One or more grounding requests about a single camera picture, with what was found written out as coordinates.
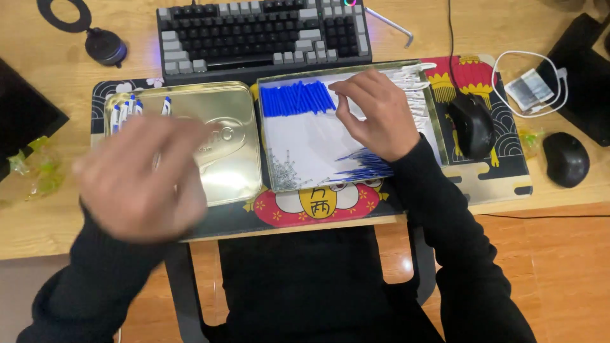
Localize black and grey mechanical keyboard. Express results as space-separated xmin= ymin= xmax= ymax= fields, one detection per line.
xmin=156 ymin=0 xmax=374 ymax=81

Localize black monitor base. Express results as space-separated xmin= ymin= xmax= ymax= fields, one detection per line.
xmin=0 ymin=57 xmax=70 ymax=183

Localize black wired computer mouse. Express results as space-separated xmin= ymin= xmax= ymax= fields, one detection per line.
xmin=445 ymin=92 xmax=498 ymax=161

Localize pile of blue pen refills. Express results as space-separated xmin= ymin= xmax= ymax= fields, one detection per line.
xmin=316 ymin=147 xmax=396 ymax=185

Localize folded paper banknotes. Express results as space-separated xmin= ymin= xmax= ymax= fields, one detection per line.
xmin=504 ymin=68 xmax=555 ymax=111

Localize black wireless computer mouse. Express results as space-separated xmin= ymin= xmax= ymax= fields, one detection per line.
xmin=542 ymin=131 xmax=591 ymax=189

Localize person's left hand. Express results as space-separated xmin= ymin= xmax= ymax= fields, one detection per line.
xmin=71 ymin=114 xmax=214 ymax=245

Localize black mouse cable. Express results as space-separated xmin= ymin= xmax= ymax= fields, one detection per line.
xmin=445 ymin=0 xmax=459 ymax=94

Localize pile of blue pen tubes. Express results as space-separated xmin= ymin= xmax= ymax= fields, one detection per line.
xmin=260 ymin=79 xmax=337 ymax=118

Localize white paper sheet lining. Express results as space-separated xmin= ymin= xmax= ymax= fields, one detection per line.
xmin=261 ymin=71 xmax=441 ymax=189

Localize gold tin tray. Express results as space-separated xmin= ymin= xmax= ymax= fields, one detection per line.
xmin=256 ymin=59 xmax=450 ymax=194

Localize black flat device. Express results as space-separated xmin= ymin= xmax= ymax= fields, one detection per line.
xmin=536 ymin=12 xmax=610 ymax=148

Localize pile of small metal springs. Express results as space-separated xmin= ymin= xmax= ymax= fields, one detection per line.
xmin=267 ymin=148 xmax=314 ymax=192

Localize person's black clothed torso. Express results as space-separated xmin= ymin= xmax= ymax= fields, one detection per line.
xmin=201 ymin=225 xmax=445 ymax=343

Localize silver hex key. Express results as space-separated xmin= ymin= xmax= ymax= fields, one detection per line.
xmin=364 ymin=7 xmax=415 ymax=50

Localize grey office chair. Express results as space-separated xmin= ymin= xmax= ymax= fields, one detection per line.
xmin=163 ymin=223 xmax=437 ymax=343

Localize gold tin lid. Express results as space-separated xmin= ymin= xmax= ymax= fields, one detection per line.
xmin=103 ymin=81 xmax=263 ymax=208

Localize black ring stand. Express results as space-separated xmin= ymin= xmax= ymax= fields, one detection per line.
xmin=36 ymin=0 xmax=129 ymax=69

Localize pile of white pen barrels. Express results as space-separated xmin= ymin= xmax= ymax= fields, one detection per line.
xmin=380 ymin=62 xmax=437 ymax=135

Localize green clear wrapper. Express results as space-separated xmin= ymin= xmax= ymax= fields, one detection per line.
xmin=518 ymin=128 xmax=544 ymax=159

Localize white charging cable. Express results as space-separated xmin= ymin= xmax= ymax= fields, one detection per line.
xmin=490 ymin=50 xmax=569 ymax=119

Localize person's right hand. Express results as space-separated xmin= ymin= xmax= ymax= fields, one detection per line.
xmin=328 ymin=68 xmax=423 ymax=164

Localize heap of green clear wrappers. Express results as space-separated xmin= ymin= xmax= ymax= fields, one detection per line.
xmin=7 ymin=135 xmax=66 ymax=199

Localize patterned black desk mat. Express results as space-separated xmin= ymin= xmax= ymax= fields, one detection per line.
xmin=91 ymin=54 xmax=534 ymax=242

